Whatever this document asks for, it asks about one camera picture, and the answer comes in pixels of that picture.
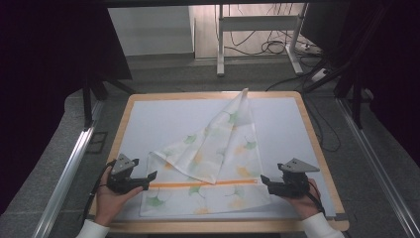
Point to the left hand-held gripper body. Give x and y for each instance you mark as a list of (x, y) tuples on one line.
[(119, 165)]

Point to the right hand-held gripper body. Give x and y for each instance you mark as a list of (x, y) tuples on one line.
[(294, 185)]

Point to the leaf-print mesh bag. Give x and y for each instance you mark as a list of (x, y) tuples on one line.
[(224, 155)]

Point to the person's right hand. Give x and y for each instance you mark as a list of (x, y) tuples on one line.
[(307, 205)]

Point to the person's left hand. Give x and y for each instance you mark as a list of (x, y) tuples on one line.
[(107, 205)]

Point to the dark floor grate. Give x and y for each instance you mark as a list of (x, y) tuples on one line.
[(96, 142)]

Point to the white table mat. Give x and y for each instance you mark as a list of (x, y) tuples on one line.
[(165, 122)]

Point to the black stand leg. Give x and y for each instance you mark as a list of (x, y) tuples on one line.
[(87, 105), (356, 99)]

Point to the dark curtain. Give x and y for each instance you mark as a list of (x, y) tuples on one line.
[(43, 82), (396, 66)]

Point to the white power strip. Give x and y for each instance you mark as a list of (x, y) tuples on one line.
[(319, 74)]

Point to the white panel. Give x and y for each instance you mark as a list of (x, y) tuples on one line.
[(152, 29)]

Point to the white metal stand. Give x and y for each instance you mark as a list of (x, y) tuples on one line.
[(257, 23)]

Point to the aluminium rail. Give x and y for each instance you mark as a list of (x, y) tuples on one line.
[(379, 172), (66, 175)]

